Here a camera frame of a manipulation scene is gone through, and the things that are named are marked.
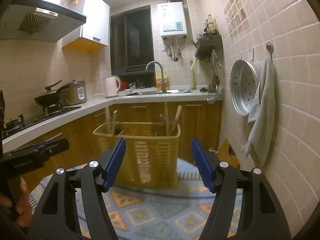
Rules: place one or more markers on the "grey range hood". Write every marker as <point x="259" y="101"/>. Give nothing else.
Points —
<point x="50" y="17"/>

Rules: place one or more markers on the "grey hanging towel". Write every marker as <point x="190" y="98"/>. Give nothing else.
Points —
<point x="263" y="110"/>

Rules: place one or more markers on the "blue patterned tablecloth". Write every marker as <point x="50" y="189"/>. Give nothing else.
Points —
<point x="150" y="215"/>

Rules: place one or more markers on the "cream chopstick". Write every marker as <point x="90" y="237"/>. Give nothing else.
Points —
<point x="114" y="120"/>
<point x="177" y="118"/>

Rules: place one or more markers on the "white electric kettle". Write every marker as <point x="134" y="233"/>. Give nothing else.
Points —
<point x="111" y="86"/>

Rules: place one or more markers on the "metal strainer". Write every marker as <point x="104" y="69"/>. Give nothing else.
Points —
<point x="212" y="93"/>

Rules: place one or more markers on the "metal steamer tray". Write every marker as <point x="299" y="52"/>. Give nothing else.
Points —
<point x="243" y="87"/>

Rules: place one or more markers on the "wooden kitchen cabinets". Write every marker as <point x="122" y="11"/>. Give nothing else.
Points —
<point x="200" y="125"/>

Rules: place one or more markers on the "metal wall hook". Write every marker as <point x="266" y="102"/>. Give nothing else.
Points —
<point x="269" y="47"/>

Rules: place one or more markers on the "hanging dish cloth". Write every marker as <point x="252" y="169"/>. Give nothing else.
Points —
<point x="193" y="75"/>

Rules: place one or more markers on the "yellow carton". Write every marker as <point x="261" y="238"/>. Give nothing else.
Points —
<point x="160" y="80"/>

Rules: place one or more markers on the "metal kitchen faucet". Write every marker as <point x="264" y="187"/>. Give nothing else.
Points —
<point x="161" y="75"/>

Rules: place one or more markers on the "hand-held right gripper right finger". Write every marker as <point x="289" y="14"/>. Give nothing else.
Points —
<point x="203" y="166"/>

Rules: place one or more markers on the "hanging kitchen utensils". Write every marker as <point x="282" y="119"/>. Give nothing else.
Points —
<point x="215" y="67"/>

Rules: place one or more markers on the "dark window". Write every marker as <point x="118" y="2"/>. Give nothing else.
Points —
<point x="132" y="40"/>

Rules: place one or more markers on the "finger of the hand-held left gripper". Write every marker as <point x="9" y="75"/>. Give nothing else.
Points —
<point x="60" y="146"/>
<point x="43" y="145"/>

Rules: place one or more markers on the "black wall rack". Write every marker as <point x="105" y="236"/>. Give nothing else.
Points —
<point x="210" y="46"/>

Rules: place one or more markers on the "black wok pan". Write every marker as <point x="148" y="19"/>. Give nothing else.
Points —
<point x="47" y="97"/>

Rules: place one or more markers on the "person's left hand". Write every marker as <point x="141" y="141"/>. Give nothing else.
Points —
<point x="23" y="200"/>

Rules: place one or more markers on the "condiment bottles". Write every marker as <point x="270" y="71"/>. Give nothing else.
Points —
<point x="211" y="25"/>

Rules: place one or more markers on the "steel kitchen sink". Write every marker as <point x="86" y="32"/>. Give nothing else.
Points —
<point x="160" y="92"/>

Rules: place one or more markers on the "white kitchen countertop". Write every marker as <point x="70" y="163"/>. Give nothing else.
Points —
<point x="100" y="105"/>

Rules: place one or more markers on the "yellow plastic utensil basket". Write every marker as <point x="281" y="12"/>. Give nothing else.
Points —
<point x="150" y="160"/>

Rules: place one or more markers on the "brown rice cooker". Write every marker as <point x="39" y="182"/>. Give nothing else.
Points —
<point x="75" y="92"/>

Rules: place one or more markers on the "black gas stove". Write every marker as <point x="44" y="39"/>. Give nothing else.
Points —
<point x="37" y="118"/>

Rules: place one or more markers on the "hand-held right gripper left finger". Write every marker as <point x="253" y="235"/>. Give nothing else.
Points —
<point x="116" y="166"/>

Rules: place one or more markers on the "white water heater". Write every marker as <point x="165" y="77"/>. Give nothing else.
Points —
<point x="172" y="20"/>

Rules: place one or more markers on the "white wall cabinet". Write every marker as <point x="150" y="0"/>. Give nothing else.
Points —
<point x="93" y="17"/>

